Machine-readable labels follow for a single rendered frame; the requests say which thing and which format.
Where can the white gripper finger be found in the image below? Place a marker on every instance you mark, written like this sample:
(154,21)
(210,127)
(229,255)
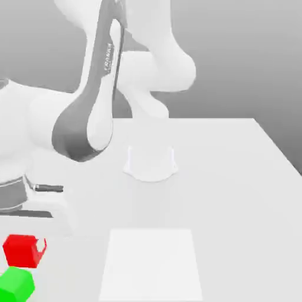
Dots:
(41,244)

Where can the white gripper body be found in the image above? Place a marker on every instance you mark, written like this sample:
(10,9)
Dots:
(35,225)

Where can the small red cube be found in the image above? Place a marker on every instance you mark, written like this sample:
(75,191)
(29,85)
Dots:
(20,252)

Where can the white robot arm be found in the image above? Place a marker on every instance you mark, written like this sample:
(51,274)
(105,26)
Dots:
(70,132)

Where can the small green cube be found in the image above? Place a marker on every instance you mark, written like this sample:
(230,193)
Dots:
(14,285)

